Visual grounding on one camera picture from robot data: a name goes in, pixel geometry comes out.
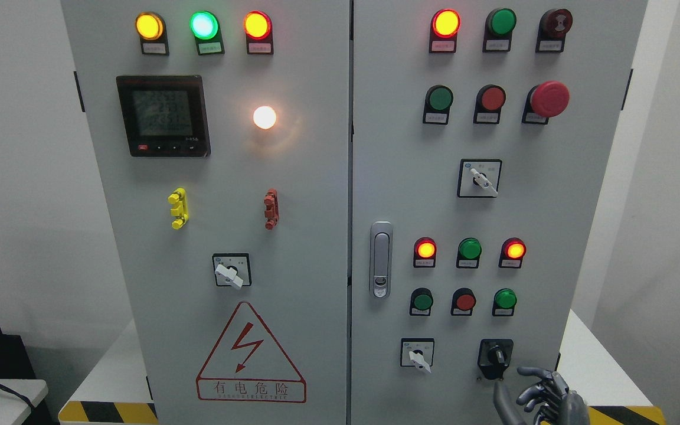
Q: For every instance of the white selector switch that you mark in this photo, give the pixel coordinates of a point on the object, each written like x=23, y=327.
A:
x=479, y=178
x=417, y=353

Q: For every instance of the green push button upper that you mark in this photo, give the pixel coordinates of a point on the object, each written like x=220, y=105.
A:
x=437, y=104

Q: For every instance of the green indicator top right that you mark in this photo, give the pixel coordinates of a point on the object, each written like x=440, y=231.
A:
x=498, y=29

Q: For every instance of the green push button lower left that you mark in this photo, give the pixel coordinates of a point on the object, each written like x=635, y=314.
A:
x=421, y=302

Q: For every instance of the white selector switch lower right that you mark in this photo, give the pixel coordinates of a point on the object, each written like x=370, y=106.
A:
x=417, y=353

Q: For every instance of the red lit indicator top right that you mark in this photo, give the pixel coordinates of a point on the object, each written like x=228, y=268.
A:
x=445, y=25

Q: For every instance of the green push button lower right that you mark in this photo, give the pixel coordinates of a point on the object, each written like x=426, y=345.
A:
x=504, y=303

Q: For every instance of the white side table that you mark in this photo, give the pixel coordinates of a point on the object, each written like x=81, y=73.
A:
x=12, y=409

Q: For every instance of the yellow terminal connector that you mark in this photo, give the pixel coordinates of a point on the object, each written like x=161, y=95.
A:
x=179, y=209

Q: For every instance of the red indicator middle right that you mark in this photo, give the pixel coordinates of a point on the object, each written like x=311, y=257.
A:
x=512, y=253

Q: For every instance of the white lit indicator lamp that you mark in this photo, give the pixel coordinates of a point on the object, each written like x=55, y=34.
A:
x=264, y=117

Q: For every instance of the dark red buzzer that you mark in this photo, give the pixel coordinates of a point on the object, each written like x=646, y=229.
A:
x=552, y=30

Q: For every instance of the red push button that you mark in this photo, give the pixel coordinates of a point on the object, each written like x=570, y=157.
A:
x=463, y=302
x=488, y=104

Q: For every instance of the white selector switch left door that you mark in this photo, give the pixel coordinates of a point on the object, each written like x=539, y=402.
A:
x=231, y=270

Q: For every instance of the red terminal connector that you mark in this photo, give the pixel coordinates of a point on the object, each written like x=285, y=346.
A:
x=272, y=209

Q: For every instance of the green lit indicator light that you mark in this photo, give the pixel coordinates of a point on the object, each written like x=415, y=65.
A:
x=206, y=29

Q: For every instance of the grey left cabinet door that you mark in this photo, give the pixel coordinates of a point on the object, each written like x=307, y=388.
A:
x=299, y=268

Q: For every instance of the grey right cabinet door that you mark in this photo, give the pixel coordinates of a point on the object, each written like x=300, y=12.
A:
x=407, y=172

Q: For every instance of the black digital power meter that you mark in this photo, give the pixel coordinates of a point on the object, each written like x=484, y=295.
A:
x=164, y=116

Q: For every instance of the green push button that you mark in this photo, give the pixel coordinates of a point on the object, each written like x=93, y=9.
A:
x=421, y=302
x=504, y=303
x=437, y=104

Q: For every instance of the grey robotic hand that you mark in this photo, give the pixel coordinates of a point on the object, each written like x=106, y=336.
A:
x=558, y=404

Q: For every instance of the red lit indicator middle left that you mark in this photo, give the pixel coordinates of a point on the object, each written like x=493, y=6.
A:
x=425, y=251

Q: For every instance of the white selector switch upper right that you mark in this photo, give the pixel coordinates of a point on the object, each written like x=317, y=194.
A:
x=479, y=178

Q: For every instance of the silver door handle lock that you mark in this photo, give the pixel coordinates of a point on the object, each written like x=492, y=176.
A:
x=381, y=238

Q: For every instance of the red emergency stop button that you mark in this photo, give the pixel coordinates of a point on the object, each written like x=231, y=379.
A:
x=546, y=100

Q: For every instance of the grey cabinet door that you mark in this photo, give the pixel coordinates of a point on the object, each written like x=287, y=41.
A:
x=407, y=172
x=299, y=268

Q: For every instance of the black rotary knob switch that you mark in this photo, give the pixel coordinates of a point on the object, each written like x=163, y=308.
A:
x=494, y=357

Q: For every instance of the red lit indicator light left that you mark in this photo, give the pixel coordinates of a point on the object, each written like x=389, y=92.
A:
x=258, y=31

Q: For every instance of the red electrical warning sign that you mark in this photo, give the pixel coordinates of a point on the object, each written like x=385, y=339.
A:
x=247, y=363

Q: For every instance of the red push button lower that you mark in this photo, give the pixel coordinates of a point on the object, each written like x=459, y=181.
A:
x=463, y=302

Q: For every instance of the white platform with hazard stripes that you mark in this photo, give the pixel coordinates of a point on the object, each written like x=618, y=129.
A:
x=116, y=391

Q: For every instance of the green indicator middle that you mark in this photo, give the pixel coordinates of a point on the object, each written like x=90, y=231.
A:
x=468, y=253

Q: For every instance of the red push button upper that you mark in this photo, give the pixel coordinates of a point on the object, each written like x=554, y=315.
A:
x=488, y=104

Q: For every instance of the yellow indicator light top left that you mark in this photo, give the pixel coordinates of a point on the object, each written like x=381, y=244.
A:
x=151, y=29

